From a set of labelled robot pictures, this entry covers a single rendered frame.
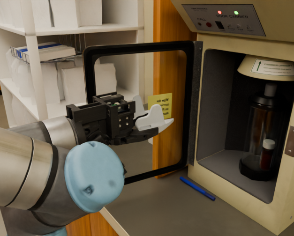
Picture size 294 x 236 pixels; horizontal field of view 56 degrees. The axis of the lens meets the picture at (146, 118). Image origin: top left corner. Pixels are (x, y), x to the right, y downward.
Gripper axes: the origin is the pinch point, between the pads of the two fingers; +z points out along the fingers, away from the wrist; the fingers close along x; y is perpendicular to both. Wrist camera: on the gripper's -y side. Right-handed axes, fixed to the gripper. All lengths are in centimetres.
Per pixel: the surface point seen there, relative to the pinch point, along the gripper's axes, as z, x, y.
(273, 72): 25.3, -9.5, 8.7
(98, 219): -6, 26, -45
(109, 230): -5.5, 17.6, -43.2
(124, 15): 63, 117, 15
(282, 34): 18.7, -13.6, 17.9
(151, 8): 65, 90, 20
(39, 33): 3, 96, 10
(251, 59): 25.6, -3.2, 10.6
